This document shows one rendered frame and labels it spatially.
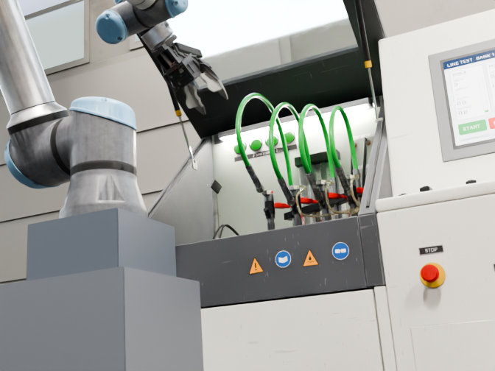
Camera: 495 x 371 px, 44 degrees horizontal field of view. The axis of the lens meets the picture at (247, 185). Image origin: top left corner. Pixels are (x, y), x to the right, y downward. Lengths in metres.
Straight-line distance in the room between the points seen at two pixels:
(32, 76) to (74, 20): 3.97
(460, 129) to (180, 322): 0.94
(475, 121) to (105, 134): 0.98
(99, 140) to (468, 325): 0.79
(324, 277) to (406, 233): 0.20
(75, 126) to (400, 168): 0.88
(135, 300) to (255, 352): 0.56
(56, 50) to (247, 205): 3.31
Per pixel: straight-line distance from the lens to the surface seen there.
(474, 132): 1.68
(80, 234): 1.02
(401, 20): 4.01
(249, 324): 1.46
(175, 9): 1.42
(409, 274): 1.36
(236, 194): 2.13
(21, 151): 1.22
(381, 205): 1.39
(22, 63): 1.22
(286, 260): 1.43
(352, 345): 1.38
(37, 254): 1.07
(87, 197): 1.06
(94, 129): 1.10
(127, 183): 1.08
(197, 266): 1.53
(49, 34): 5.28
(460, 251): 1.35
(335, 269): 1.39
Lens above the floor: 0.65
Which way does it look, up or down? 16 degrees up
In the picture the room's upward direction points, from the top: 4 degrees counter-clockwise
